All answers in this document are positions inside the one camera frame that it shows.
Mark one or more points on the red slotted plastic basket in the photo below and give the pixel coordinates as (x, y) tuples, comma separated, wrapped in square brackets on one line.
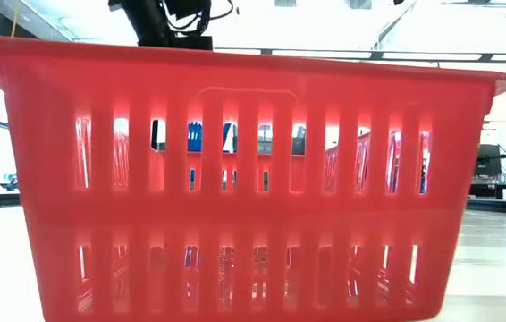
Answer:
[(253, 210)]

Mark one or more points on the long linear ceiling light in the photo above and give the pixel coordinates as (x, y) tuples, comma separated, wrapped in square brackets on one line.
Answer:
[(324, 55)]

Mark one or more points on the black computer monitor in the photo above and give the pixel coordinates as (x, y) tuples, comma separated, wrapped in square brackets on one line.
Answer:
[(489, 158)]

